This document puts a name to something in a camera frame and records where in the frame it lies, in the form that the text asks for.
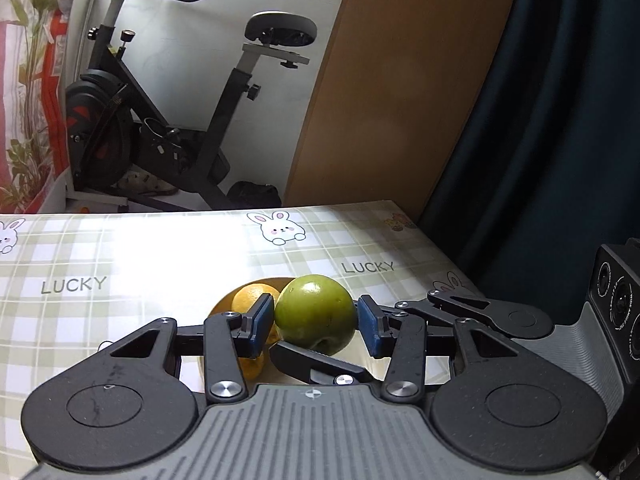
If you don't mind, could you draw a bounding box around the wooden cabinet side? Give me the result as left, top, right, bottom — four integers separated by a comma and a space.
284, 0, 526, 223

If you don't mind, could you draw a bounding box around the pair of sandals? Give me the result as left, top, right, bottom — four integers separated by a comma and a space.
116, 170, 178, 197

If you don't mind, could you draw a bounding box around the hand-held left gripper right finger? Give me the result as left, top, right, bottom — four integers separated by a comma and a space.
357, 295, 538, 405

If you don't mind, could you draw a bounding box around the beige oval plate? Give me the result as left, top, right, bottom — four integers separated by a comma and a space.
202, 276, 396, 386

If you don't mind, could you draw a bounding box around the green orange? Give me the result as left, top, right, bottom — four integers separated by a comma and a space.
274, 274, 357, 353

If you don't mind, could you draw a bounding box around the black exercise bike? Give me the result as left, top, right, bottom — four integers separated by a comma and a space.
64, 0, 318, 213

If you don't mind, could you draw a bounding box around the large yellow lemon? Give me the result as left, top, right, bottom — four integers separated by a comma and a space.
230, 283, 282, 382

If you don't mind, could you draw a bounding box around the printed wall cloth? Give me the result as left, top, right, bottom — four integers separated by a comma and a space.
0, 0, 83, 216

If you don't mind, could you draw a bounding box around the black bag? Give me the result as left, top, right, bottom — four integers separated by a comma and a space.
227, 181, 282, 209

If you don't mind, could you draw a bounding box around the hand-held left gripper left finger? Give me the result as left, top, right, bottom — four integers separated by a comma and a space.
109, 294, 276, 405

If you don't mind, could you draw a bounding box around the dark blue curtain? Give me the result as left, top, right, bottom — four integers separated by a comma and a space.
417, 0, 640, 326

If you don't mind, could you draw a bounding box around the checked tablecloth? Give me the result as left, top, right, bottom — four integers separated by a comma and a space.
0, 200, 486, 480

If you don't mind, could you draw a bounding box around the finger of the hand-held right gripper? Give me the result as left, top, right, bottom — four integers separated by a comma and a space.
395, 290, 506, 333
270, 341, 373, 387

